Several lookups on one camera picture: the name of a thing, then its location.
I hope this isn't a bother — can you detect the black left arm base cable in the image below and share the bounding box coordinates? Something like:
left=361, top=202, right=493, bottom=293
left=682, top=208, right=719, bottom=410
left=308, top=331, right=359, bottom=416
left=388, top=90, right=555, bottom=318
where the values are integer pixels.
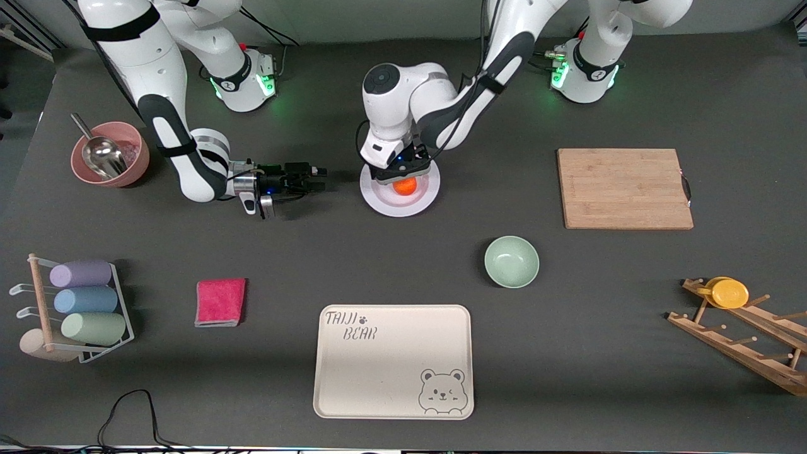
left=528, top=49, right=563, bottom=72

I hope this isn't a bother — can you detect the pink bowl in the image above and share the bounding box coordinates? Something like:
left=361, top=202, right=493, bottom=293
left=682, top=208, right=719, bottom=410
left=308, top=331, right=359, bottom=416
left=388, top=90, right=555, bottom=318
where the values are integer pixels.
left=70, top=121, right=151, bottom=189

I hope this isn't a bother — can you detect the dark grey table cover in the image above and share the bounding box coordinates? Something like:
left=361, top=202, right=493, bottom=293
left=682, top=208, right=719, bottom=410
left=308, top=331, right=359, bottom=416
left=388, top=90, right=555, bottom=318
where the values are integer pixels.
left=0, top=25, right=807, bottom=450

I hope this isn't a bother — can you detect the wooden cutting board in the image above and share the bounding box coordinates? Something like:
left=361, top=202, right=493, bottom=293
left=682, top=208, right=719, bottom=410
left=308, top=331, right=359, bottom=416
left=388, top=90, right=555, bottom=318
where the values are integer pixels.
left=557, top=148, right=695, bottom=230

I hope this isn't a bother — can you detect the light wooden slat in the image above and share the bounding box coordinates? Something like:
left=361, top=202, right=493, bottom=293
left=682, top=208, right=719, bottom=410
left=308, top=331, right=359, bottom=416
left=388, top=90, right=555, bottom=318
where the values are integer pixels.
left=0, top=24, right=55, bottom=62

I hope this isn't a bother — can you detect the purple cup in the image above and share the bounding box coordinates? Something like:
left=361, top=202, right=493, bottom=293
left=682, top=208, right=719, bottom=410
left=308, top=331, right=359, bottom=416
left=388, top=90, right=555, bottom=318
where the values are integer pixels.
left=49, top=259, right=113, bottom=289

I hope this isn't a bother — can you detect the white wire cup rack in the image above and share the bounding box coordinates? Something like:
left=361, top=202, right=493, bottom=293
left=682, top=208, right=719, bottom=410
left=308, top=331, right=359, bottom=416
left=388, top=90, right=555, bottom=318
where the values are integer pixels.
left=9, top=252, right=136, bottom=365

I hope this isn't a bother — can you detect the black arm base cable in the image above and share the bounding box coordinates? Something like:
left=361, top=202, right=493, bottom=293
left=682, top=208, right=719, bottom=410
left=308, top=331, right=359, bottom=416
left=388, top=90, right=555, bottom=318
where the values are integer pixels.
left=238, top=8, right=301, bottom=80
left=528, top=49, right=563, bottom=72

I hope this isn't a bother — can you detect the black right arm base cable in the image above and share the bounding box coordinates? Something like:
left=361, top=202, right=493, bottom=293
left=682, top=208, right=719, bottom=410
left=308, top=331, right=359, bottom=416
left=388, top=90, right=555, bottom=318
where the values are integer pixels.
left=238, top=8, right=301, bottom=80

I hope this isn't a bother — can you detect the white round plate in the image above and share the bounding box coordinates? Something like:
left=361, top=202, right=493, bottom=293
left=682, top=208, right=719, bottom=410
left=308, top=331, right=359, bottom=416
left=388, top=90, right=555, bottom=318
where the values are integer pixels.
left=359, top=160, right=441, bottom=218

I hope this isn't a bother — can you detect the yellow mug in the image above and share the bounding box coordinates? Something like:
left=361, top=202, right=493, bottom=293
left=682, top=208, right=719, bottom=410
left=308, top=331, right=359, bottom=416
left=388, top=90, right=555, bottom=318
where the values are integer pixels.
left=696, top=276, right=750, bottom=310

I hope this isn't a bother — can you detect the black looped cable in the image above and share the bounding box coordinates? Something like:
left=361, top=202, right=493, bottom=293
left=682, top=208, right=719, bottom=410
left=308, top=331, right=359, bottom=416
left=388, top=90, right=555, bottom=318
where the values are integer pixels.
left=97, top=388, right=190, bottom=450

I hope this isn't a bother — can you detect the wooden peg rack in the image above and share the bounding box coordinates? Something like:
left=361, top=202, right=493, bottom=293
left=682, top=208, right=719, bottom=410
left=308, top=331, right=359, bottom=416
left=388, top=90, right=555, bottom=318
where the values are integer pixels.
left=666, top=277, right=807, bottom=398

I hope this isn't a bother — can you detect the blue cup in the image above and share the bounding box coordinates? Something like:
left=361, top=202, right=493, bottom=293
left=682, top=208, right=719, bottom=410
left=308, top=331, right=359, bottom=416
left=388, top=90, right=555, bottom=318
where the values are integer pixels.
left=53, top=286, right=120, bottom=316

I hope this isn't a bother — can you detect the green cup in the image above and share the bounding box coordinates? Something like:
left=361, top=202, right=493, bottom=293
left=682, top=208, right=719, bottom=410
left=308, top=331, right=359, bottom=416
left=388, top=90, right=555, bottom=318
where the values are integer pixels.
left=61, top=311, right=127, bottom=347

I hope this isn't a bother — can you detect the metal scoop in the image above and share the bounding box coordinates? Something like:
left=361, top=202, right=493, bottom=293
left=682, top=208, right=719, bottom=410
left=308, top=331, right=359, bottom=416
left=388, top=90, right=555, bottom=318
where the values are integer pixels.
left=70, top=112, right=129, bottom=178

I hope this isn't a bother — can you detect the pink folded cloth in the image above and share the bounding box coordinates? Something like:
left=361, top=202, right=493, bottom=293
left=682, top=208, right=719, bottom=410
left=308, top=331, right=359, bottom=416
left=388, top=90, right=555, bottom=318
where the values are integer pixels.
left=194, top=278, right=247, bottom=328

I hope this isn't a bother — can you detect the pale green bowl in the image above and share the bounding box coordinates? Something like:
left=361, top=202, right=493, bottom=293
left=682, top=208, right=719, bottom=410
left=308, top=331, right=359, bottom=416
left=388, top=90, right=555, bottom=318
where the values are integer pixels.
left=484, top=235, right=540, bottom=289

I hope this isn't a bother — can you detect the beige cup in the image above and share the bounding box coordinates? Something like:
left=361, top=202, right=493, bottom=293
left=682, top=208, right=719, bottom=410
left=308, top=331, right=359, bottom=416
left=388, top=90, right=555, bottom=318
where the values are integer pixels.
left=18, top=328, right=80, bottom=364

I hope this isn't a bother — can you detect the cream bear print tray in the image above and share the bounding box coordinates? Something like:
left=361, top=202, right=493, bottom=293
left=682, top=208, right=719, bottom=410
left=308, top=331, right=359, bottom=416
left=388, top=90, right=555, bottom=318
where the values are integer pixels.
left=313, top=304, right=475, bottom=421

